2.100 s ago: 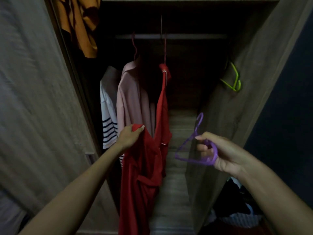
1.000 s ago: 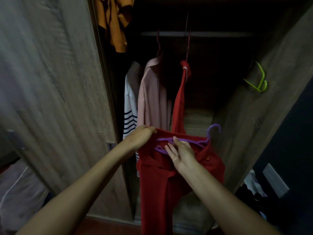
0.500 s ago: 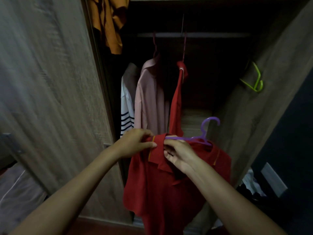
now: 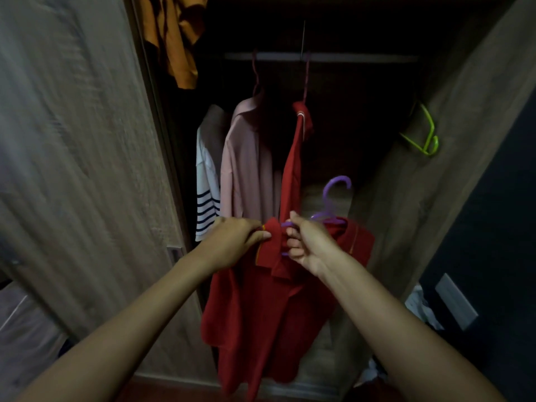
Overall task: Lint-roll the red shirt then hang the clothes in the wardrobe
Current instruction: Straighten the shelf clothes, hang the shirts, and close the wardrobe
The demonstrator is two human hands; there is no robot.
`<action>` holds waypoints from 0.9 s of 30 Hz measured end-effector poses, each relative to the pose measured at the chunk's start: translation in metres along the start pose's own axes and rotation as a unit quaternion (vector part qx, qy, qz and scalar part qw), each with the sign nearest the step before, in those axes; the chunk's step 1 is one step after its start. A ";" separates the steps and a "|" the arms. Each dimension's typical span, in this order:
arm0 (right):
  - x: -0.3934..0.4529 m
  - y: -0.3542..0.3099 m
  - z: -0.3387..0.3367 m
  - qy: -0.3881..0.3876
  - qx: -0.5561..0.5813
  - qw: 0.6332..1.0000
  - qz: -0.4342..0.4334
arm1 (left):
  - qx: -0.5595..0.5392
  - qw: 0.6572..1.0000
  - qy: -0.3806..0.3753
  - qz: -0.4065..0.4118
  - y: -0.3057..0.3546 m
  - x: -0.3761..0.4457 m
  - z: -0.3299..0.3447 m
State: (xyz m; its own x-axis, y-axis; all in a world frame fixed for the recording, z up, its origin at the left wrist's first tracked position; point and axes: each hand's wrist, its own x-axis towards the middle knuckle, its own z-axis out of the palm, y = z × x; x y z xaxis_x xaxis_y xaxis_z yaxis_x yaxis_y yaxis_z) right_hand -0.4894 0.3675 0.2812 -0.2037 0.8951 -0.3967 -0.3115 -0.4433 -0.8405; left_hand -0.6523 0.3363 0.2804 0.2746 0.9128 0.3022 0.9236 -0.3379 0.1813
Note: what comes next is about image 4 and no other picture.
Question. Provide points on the person's right hand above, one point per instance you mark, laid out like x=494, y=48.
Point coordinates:
x=314, y=247

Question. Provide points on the person's left hand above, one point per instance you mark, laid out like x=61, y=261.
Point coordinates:
x=230, y=242

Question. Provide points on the purple hanger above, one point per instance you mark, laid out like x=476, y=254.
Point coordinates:
x=328, y=192

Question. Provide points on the red polo shirt white trim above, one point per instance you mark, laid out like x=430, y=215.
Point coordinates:
x=293, y=171

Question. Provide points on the green hanger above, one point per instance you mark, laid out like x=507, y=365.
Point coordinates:
x=429, y=138

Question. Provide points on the wooden wardrobe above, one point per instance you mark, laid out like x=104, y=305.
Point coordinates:
x=83, y=163

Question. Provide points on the orange shirt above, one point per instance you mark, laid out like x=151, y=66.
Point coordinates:
x=176, y=41

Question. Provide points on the person's left forearm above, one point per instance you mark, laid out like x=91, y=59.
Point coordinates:
x=113, y=334

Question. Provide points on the white navy striped shirt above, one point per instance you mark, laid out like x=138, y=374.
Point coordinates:
x=207, y=184

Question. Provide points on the pink shirt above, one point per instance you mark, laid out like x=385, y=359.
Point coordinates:
x=247, y=163

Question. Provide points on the white plastic bags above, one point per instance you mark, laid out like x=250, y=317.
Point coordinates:
x=423, y=307

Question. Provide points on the white cloth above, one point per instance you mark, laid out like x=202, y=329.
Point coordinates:
x=370, y=372

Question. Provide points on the grey bedding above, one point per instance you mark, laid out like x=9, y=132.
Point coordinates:
x=25, y=343

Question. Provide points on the white wall socket plate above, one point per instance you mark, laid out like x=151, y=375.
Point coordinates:
x=456, y=301

